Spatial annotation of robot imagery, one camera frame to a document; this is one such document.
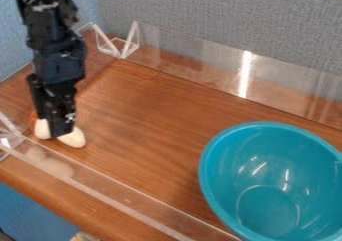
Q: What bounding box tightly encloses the blue plastic bowl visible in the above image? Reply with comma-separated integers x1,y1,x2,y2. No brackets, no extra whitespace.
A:
197,121,342,241

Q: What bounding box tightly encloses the clear acrylic front panel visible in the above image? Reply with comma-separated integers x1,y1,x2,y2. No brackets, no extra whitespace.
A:
0,113,239,241

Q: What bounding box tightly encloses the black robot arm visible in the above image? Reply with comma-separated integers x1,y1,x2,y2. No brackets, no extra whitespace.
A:
16,0,86,138

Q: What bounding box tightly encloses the clear acrylic panel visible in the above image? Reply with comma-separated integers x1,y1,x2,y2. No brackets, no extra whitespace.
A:
0,21,117,96
125,21,342,130
0,113,239,241

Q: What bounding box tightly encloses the clear acrylic left panel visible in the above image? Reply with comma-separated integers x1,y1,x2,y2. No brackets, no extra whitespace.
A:
0,21,117,96

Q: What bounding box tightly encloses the white brown toy mushroom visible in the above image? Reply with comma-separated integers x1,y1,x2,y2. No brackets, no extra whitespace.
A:
29,111,86,148

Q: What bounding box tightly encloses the clear acrylic back panel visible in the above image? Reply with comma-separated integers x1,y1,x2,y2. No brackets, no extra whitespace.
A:
125,21,342,130

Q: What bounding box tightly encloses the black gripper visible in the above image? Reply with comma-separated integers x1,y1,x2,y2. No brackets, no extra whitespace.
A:
26,39,86,137

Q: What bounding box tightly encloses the clear acrylic corner bracket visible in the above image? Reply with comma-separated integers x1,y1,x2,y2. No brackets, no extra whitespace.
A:
90,21,140,59

